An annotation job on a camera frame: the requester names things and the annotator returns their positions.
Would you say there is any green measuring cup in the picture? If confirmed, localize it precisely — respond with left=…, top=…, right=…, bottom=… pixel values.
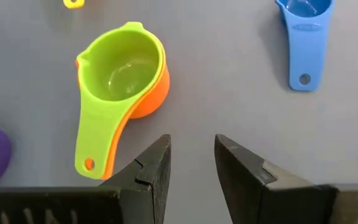
left=74, top=21, right=167, bottom=180

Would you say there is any yellow measuring cup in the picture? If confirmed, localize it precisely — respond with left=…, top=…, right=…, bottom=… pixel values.
left=62, top=0, right=86, bottom=9

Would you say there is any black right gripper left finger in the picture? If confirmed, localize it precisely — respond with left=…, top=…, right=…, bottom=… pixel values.
left=0, top=133, right=172, bottom=224

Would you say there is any blue measuring cup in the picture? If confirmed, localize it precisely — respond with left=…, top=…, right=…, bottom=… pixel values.
left=274, top=0, right=336, bottom=93

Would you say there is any orange measuring cup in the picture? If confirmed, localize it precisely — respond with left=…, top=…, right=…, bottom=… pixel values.
left=75, top=58, right=171, bottom=181

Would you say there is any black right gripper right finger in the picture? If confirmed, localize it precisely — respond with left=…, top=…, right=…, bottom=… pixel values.
left=214, top=133, right=358, bottom=224

